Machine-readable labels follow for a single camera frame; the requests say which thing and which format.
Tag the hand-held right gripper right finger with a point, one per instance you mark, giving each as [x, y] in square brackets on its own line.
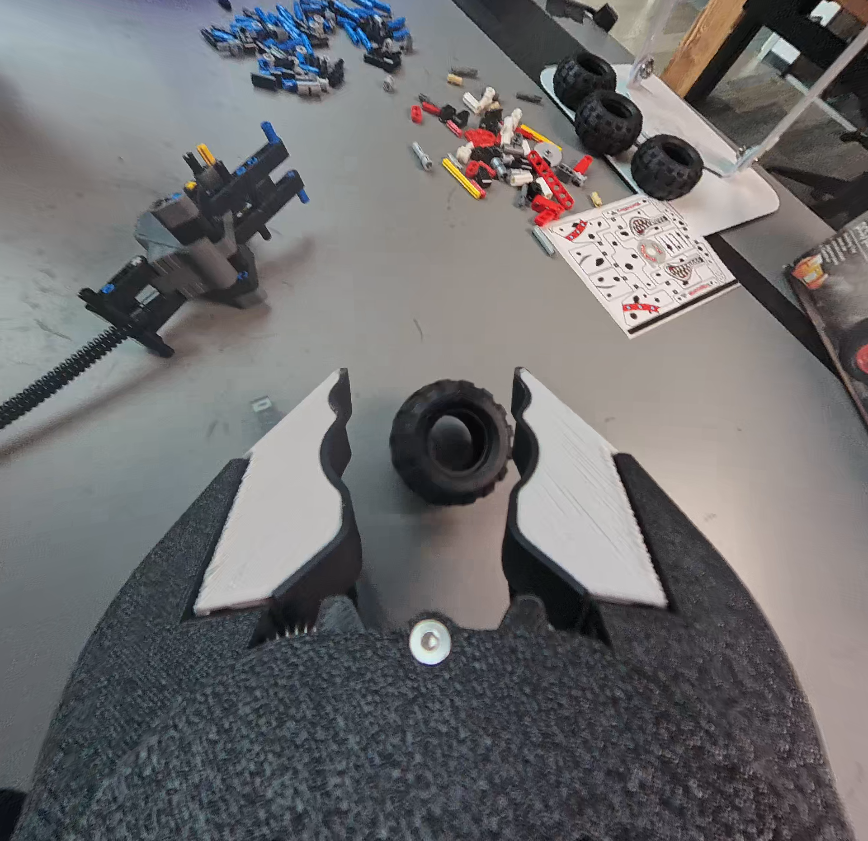
[583, 515]

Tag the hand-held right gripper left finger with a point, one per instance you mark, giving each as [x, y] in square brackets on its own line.
[278, 515]

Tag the black toy tire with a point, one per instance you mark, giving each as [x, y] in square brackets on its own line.
[583, 75]
[407, 475]
[651, 170]
[607, 122]

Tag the grey black toy brick chassis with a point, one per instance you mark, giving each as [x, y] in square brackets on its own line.
[196, 244]

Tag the white booklet stand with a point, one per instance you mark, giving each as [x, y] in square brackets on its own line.
[732, 197]

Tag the small grey flat toy piece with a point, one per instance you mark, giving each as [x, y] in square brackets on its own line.
[263, 406]

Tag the white toy sticker sheet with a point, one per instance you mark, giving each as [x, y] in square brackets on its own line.
[610, 278]

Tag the black ribbed toy rod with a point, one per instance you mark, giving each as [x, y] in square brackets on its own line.
[54, 380]

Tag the pale blue toy axle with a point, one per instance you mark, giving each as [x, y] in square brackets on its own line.
[542, 241]

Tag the monster truck toy box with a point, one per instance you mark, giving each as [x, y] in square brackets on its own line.
[841, 292]

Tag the pile of red grey pieces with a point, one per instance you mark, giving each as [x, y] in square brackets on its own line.
[542, 170]

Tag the light grey toy pin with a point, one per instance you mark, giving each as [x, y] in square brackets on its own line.
[422, 156]

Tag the pile of blue black pins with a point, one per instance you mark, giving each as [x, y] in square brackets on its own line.
[305, 34]

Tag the wooden table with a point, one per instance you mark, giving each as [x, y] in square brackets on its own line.
[712, 34]

